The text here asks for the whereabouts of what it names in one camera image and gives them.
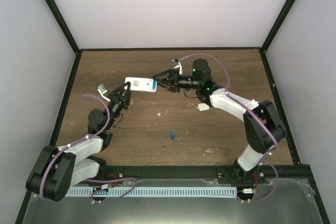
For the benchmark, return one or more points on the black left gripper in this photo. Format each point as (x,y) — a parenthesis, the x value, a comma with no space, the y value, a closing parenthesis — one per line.
(121,100)

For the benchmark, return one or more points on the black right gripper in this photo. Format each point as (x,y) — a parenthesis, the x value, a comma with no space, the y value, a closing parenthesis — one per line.
(174,79)

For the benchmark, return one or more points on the white remote control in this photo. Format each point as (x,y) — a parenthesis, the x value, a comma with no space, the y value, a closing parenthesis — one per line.
(141,84)

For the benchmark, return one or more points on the white battery compartment cover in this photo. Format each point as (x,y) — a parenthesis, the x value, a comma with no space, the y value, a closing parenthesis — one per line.
(203,107)

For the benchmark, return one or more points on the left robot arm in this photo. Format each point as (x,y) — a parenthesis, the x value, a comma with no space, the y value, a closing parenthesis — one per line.
(59,168)

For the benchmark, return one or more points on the grey metal front plate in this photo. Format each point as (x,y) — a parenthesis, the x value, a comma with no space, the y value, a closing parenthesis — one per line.
(277,201)

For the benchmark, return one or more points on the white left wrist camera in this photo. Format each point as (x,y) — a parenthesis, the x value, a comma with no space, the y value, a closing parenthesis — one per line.
(102,90)

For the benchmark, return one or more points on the light blue slotted cable duct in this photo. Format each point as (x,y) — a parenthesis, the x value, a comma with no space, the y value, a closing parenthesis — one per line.
(153,192)

